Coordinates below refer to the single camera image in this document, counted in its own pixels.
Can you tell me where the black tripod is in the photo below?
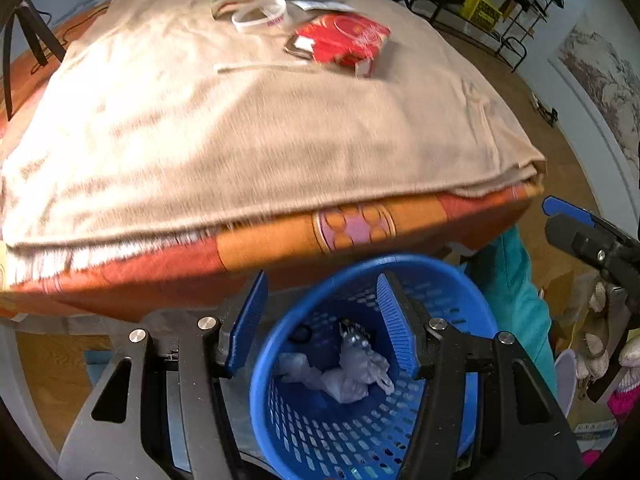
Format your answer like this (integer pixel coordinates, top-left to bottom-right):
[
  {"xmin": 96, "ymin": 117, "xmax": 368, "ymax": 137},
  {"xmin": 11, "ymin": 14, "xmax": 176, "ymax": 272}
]
[{"xmin": 2, "ymin": 0, "xmax": 67, "ymax": 121}]

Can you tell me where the silver packet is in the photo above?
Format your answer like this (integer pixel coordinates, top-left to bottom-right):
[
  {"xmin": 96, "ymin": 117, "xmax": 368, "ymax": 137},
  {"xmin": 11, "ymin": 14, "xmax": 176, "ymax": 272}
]
[{"xmin": 295, "ymin": 0, "xmax": 354, "ymax": 14}]

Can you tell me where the thin white stick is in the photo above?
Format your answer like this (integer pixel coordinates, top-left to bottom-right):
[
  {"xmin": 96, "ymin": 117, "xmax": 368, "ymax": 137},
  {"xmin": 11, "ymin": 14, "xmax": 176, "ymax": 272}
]
[{"xmin": 215, "ymin": 61, "xmax": 312, "ymax": 74}]

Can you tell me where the blue plastic basket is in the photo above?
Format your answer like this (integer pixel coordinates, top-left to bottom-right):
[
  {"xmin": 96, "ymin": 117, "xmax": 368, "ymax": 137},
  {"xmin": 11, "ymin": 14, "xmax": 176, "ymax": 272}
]
[{"xmin": 249, "ymin": 254, "xmax": 493, "ymax": 480}]

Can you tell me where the white round basin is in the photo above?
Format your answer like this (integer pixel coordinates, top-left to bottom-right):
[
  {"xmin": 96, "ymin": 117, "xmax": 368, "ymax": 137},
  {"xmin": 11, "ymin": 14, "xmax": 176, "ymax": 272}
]
[{"xmin": 554, "ymin": 349, "xmax": 579, "ymax": 418}]

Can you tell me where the pink cloth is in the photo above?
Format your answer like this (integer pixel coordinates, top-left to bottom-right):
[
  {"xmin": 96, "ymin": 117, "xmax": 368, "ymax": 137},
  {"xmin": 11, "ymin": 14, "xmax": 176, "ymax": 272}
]
[{"xmin": 606, "ymin": 389, "xmax": 640, "ymax": 417}]

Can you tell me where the yellow crate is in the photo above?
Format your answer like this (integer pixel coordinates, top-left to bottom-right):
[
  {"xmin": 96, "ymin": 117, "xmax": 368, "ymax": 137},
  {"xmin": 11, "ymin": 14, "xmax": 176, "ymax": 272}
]
[{"xmin": 460, "ymin": 0, "xmax": 504, "ymax": 29}]

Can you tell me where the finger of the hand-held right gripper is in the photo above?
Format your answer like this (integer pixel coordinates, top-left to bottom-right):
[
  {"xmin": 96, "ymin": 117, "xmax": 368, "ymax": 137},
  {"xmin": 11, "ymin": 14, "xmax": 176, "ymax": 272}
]
[
  {"xmin": 542, "ymin": 196, "xmax": 640, "ymax": 251},
  {"xmin": 545, "ymin": 214, "xmax": 640, "ymax": 283}
]

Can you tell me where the white tape roll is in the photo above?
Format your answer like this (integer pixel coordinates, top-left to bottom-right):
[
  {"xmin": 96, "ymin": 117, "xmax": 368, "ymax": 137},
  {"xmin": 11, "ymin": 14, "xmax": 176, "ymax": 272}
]
[{"xmin": 231, "ymin": 0, "xmax": 289, "ymax": 34}]

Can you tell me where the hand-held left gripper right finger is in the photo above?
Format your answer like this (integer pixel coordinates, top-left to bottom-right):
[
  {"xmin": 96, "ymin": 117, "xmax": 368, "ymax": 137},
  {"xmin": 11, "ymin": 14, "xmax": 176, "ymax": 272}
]
[{"xmin": 376, "ymin": 272, "xmax": 587, "ymax": 480}]

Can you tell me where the shiny foil wrapper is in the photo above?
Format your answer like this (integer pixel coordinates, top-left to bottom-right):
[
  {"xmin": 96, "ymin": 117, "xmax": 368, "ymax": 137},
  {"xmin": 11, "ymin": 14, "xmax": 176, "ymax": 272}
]
[{"xmin": 339, "ymin": 320, "xmax": 375, "ymax": 350}]

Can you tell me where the black clothes rack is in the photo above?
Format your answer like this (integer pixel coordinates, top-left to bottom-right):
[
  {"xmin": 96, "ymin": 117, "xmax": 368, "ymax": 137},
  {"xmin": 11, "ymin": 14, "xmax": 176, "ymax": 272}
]
[{"xmin": 492, "ymin": 0, "xmax": 568, "ymax": 70}]

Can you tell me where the small silver brown wrapper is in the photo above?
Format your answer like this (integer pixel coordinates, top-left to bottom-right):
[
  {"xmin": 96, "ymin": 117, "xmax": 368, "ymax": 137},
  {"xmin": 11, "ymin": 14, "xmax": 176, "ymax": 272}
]
[{"xmin": 284, "ymin": 35, "xmax": 316, "ymax": 62}]

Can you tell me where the person's teal trouser leg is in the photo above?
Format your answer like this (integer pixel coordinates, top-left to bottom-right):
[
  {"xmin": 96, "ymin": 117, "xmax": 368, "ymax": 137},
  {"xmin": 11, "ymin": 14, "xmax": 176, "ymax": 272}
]
[{"xmin": 465, "ymin": 225, "xmax": 559, "ymax": 413}]

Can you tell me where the orange floral bed sheet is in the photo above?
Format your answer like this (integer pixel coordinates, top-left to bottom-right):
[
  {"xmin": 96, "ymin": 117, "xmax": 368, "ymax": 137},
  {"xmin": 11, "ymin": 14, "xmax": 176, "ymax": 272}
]
[{"xmin": 0, "ymin": 0, "xmax": 546, "ymax": 321}]

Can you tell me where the red packet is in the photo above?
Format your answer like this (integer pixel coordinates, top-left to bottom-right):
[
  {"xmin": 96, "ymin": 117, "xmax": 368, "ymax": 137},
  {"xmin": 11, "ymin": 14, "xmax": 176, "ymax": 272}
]
[{"xmin": 294, "ymin": 12, "xmax": 392, "ymax": 78}]

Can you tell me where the black cable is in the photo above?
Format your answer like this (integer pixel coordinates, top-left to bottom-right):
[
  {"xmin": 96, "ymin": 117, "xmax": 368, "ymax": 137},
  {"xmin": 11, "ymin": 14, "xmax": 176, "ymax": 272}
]
[{"xmin": 30, "ymin": 4, "xmax": 108, "ymax": 77}]

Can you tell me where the person's right hand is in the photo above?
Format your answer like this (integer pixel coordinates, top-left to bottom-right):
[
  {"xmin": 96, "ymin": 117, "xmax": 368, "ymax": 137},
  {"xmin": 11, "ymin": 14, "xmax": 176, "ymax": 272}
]
[{"xmin": 574, "ymin": 275, "xmax": 640, "ymax": 393}]

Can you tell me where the clear bag with orange bits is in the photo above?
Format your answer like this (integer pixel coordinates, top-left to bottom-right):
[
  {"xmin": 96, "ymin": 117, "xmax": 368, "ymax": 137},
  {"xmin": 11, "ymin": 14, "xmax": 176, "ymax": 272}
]
[{"xmin": 210, "ymin": 0, "xmax": 268, "ymax": 21}]

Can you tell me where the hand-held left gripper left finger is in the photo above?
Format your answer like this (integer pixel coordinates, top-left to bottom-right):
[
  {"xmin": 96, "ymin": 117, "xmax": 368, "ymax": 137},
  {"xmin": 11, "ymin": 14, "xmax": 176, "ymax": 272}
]
[{"xmin": 56, "ymin": 270, "xmax": 269, "ymax": 480}]

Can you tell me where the white paper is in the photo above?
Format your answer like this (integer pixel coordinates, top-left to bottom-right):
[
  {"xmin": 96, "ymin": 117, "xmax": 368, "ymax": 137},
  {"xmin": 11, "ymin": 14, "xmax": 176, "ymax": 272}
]
[
  {"xmin": 276, "ymin": 352, "xmax": 326, "ymax": 387},
  {"xmin": 320, "ymin": 335, "xmax": 396, "ymax": 404}
]

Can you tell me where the beige towel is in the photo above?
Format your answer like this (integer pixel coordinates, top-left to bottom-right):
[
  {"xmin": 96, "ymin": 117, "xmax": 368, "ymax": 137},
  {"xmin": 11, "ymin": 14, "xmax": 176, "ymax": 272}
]
[{"xmin": 0, "ymin": 0, "xmax": 548, "ymax": 253}]

